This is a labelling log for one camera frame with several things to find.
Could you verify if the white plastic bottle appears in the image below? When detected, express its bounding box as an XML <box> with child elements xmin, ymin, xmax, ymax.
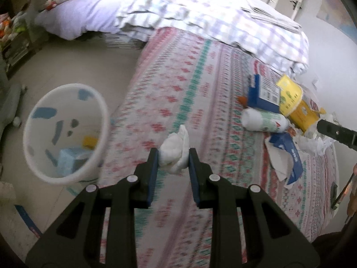
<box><xmin>241</xmin><ymin>108</ymin><xmax>291</xmax><ymax>133</ymax></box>

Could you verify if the light blue tissue pack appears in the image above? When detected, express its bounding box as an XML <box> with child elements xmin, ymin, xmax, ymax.
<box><xmin>57</xmin><ymin>148</ymin><xmax>94</xmax><ymax>175</ymax></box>

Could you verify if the blue tape strip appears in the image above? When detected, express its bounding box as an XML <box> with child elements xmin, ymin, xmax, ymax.
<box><xmin>14</xmin><ymin>204</ymin><xmax>42</xmax><ymax>238</ymax></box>

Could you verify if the blue cardboard box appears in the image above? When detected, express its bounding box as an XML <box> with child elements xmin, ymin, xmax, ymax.
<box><xmin>247</xmin><ymin>74</ymin><xmax>281</xmax><ymax>113</ymax></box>

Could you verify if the lilac pillow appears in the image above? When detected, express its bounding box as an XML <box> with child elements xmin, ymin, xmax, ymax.
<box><xmin>35</xmin><ymin>0</ymin><xmax>157</xmax><ymax>41</ymax></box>

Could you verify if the blue tissue packet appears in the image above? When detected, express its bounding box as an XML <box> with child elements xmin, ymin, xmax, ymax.
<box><xmin>264</xmin><ymin>132</ymin><xmax>304</xmax><ymax>186</ymax></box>

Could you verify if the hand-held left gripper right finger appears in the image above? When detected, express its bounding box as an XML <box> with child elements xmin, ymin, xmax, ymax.
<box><xmin>188</xmin><ymin>147</ymin><xmax>321</xmax><ymax>268</ymax></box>

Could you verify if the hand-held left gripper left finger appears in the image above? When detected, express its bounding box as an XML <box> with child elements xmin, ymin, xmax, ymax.
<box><xmin>25</xmin><ymin>147</ymin><xmax>159</xmax><ymax>268</ymax></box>

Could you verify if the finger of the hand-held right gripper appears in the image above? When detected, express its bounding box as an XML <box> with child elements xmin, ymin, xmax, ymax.
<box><xmin>316</xmin><ymin>119</ymin><xmax>357</xmax><ymax>151</ymax></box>

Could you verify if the plaid quilt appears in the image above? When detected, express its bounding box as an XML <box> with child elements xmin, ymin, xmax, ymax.
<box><xmin>116</xmin><ymin>0</ymin><xmax>310</xmax><ymax>76</ymax></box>

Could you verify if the yellow snack packet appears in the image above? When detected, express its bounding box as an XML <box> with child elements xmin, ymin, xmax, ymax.
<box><xmin>276</xmin><ymin>74</ymin><xmax>304</xmax><ymax>116</ymax></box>

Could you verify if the white plastic bin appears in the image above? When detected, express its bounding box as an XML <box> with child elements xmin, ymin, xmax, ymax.
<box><xmin>23</xmin><ymin>83</ymin><xmax>110</xmax><ymax>186</ymax></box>

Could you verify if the grey plastic object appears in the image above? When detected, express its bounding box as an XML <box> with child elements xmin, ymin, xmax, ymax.
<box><xmin>0</xmin><ymin>85</ymin><xmax>28</xmax><ymax>134</ymax></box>

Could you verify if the white plastic wrapper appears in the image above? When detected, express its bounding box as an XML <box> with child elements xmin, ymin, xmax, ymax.
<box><xmin>296</xmin><ymin>107</ymin><xmax>335</xmax><ymax>157</ymax></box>

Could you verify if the small yellow wrapper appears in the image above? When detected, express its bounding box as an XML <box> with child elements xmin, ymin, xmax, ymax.
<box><xmin>82</xmin><ymin>136</ymin><xmax>98</xmax><ymax>148</ymax></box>

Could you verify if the grey striped folded cloth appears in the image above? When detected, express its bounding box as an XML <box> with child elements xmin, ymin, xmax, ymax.
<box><xmin>243</xmin><ymin>6</ymin><xmax>302</xmax><ymax>32</ymax></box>

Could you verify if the red and white plush toy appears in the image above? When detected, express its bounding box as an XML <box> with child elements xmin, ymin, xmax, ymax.
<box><xmin>42</xmin><ymin>0</ymin><xmax>80</xmax><ymax>12</ymax></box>

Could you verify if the wall poster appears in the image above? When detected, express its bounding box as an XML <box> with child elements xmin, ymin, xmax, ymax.
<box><xmin>316</xmin><ymin>0</ymin><xmax>356</xmax><ymax>45</ymax></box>

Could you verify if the wooden shelf with toys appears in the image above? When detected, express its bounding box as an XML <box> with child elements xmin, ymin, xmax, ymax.
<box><xmin>0</xmin><ymin>11</ymin><xmax>51</xmax><ymax>76</ymax></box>

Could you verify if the white tissue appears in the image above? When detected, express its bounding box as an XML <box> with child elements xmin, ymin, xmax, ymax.
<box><xmin>159</xmin><ymin>125</ymin><xmax>190</xmax><ymax>174</ymax></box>

